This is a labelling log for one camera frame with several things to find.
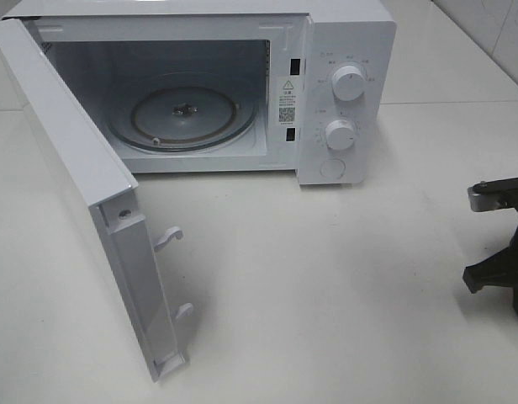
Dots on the white power knob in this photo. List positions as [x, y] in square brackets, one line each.
[348, 82]

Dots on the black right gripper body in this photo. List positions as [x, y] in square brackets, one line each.
[500, 269]

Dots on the glass turntable plate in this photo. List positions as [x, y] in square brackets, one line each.
[180, 117]

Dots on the white microwave oven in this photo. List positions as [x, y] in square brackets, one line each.
[281, 52]

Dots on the white timer knob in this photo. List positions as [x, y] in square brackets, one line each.
[340, 134]

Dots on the round door release button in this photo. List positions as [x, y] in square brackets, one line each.
[333, 168]

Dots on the white microwave door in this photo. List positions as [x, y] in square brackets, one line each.
[99, 191]

